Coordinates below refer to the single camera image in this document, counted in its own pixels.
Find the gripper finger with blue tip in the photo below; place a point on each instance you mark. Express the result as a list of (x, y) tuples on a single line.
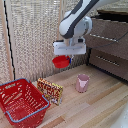
[(70, 60)]

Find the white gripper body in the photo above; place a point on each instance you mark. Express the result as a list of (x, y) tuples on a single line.
[(70, 47)]

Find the white black Franka robot arm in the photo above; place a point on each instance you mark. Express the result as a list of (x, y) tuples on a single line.
[(78, 20)]

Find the orange-red bowl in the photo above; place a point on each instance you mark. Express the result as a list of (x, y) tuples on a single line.
[(60, 62)]

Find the beige woven folding screen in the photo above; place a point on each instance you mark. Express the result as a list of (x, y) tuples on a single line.
[(33, 40)]

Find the pink cup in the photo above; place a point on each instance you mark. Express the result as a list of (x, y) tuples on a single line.
[(82, 84)]

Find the red yellow snack box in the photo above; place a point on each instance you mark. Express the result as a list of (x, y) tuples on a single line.
[(50, 91)]

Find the red shopping basket blue rim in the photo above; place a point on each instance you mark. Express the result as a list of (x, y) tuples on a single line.
[(20, 103)]

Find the dark wooden drawer cabinet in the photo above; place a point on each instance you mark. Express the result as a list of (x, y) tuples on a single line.
[(110, 50)]

